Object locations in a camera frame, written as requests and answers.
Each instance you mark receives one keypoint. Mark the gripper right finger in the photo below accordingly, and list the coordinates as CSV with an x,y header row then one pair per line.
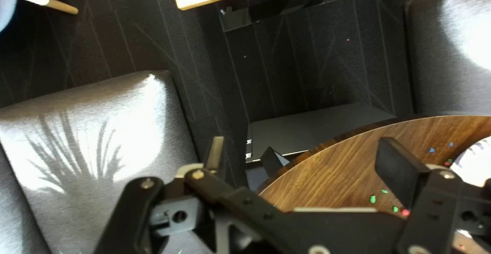
x,y
433,208

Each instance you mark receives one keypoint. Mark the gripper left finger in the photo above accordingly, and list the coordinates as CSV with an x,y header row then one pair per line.
x,y
138,211

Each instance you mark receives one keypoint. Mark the black and white bowl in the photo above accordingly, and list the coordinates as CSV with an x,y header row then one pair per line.
x,y
473,164

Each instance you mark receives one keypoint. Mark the grey upholstered seat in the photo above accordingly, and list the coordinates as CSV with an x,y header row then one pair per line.
x,y
76,154
448,54

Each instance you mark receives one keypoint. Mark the grey flat base plate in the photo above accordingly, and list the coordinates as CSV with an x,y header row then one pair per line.
x,y
307,131

